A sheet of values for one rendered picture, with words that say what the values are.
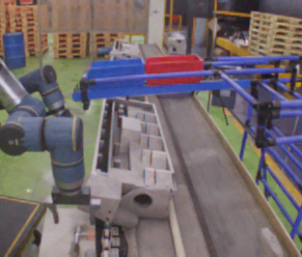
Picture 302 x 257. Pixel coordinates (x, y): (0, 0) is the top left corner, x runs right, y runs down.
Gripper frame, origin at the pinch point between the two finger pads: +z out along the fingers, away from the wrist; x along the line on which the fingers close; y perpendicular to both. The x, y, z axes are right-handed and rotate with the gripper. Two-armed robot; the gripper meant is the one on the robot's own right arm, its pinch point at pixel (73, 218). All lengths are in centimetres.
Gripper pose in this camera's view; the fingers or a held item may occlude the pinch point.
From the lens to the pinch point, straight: 111.6
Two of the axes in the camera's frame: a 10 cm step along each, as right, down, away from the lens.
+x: 10.0, 0.1, 0.7
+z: -0.4, 9.1, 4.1
